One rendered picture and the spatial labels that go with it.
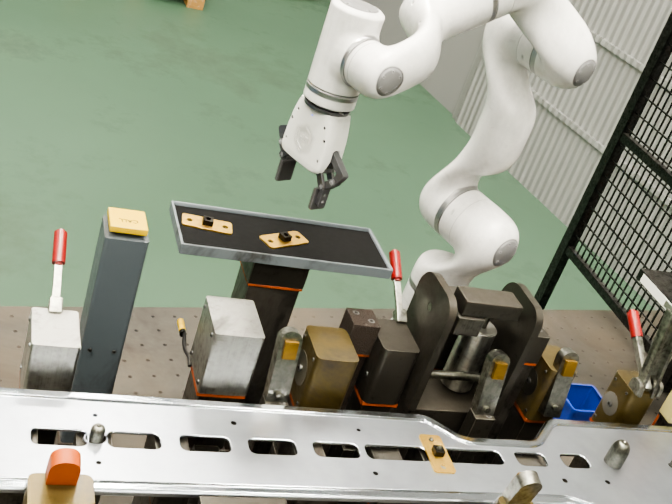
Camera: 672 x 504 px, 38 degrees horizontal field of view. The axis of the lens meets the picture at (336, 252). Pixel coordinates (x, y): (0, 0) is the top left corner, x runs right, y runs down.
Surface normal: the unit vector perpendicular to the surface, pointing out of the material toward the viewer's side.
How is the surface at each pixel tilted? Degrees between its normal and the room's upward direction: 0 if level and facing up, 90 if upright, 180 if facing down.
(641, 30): 90
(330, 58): 94
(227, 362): 90
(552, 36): 72
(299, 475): 0
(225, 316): 0
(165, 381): 0
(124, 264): 90
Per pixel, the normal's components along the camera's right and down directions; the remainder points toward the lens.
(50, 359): 0.25, 0.54
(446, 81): -0.87, -0.04
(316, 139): -0.67, 0.15
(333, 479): 0.29, -0.83
